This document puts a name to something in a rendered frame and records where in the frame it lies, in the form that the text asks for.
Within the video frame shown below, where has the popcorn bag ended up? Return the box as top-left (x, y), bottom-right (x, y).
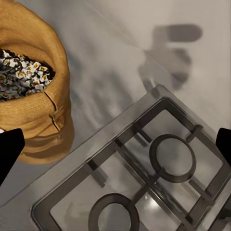
top-left (0, 0), bottom-right (70, 139)

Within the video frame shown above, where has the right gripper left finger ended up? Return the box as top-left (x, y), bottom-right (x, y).
top-left (0, 128), bottom-right (25, 185)

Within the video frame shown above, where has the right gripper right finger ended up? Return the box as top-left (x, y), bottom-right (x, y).
top-left (216, 128), bottom-right (231, 166)

